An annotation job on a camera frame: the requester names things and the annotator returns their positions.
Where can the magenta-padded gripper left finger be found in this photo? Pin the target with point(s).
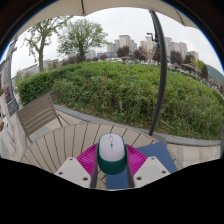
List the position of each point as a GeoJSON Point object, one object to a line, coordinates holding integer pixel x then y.
{"type": "Point", "coordinates": [75, 170]}

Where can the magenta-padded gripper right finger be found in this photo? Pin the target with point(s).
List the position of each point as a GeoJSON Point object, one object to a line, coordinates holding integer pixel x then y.
{"type": "Point", "coordinates": [150, 170]}

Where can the white and teal computer mouse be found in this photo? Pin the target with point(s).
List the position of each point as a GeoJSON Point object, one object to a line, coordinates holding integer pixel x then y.
{"type": "Point", "coordinates": [111, 150]}

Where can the blue rectangular mouse pad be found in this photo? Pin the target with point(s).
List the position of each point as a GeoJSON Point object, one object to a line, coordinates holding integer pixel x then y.
{"type": "Point", "coordinates": [160, 153]}

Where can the grey slatted outdoor chair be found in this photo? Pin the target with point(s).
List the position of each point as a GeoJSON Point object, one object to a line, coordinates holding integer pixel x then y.
{"type": "Point", "coordinates": [35, 115]}

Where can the black curved umbrella pole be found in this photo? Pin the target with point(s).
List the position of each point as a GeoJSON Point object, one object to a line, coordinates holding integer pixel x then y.
{"type": "Point", "coordinates": [162, 83]}

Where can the sparse thin-trunk tree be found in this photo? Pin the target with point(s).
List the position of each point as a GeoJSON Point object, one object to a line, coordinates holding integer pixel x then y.
{"type": "Point", "coordinates": [41, 56]}

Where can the group of apartment buildings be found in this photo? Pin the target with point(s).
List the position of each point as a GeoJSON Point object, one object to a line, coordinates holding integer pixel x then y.
{"type": "Point", "coordinates": [125, 40]}

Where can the leafy round tree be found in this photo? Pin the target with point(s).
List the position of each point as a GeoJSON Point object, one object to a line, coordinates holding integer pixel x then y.
{"type": "Point", "coordinates": [81, 35]}

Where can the grey stone low wall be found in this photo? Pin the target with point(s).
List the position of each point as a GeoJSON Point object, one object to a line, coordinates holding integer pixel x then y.
{"type": "Point", "coordinates": [193, 146]}

